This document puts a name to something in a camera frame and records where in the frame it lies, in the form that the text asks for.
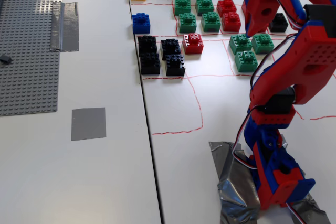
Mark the green toy brick block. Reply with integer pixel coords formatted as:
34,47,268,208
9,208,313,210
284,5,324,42
228,34,253,56
234,50,259,73
251,34,275,55
201,12,222,34
178,13,197,34
195,0,215,17
174,0,192,16

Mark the black toy brick block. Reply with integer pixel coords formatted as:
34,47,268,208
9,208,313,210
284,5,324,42
268,13,289,33
138,35,158,56
165,54,186,77
139,52,161,76
160,38,182,61

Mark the blue toy brick block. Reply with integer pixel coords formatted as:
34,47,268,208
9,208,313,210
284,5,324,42
132,13,151,35

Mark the grey tape square marker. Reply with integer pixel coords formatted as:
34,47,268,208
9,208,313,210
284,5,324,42
71,107,107,142

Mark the grey studded baseplate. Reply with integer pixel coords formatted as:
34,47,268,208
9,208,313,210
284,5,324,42
0,0,64,117

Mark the white red black servo cable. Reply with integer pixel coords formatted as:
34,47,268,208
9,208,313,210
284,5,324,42
233,104,259,170
250,33,299,88
286,202,308,224

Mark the grey duct tape strip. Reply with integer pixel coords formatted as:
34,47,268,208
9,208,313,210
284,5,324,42
49,1,80,52

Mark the crumpled grey duct tape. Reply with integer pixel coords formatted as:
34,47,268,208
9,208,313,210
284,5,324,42
208,141,332,224

